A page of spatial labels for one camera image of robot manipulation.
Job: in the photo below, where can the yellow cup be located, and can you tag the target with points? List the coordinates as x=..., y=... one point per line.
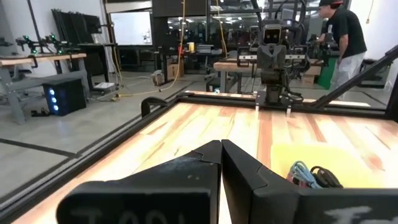
x=191, y=46

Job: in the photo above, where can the stacked black panels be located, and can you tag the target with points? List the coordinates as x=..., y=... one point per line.
x=77, y=25

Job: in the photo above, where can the black curved hook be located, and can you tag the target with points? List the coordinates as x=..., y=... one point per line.
x=146, y=102

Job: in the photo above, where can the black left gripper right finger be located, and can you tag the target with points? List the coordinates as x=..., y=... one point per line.
x=264, y=202

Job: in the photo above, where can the white wall board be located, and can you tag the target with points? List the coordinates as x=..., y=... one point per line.
x=130, y=28

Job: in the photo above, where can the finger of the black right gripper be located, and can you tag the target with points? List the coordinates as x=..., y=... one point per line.
x=279, y=59
x=264, y=59

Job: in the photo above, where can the background black robot arm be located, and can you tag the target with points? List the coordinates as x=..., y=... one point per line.
x=59, y=43
x=318, y=49
x=29, y=43

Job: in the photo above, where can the cardboard box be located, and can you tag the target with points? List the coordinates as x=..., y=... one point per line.
x=174, y=72

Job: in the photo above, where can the black side desk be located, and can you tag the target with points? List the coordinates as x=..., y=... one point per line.
x=93, y=46

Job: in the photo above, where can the yellow translucent plastic bin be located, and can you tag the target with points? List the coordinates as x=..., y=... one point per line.
x=342, y=161

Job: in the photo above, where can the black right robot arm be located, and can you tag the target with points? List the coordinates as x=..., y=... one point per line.
x=275, y=95

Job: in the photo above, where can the wooden workbench grey legs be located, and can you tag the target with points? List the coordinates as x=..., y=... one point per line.
x=40, y=58

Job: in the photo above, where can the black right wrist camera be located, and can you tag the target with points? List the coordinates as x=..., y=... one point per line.
x=272, y=34

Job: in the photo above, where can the person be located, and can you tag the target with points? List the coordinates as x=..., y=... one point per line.
x=345, y=28

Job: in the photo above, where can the green bin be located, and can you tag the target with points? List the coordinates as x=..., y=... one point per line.
x=325, y=74

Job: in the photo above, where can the black aluminium table frame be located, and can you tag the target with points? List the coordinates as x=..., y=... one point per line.
x=217, y=100

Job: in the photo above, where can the black computer tower blue lights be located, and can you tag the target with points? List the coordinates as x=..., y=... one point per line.
x=71, y=93

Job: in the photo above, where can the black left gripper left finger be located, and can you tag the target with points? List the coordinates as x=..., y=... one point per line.
x=174, y=193

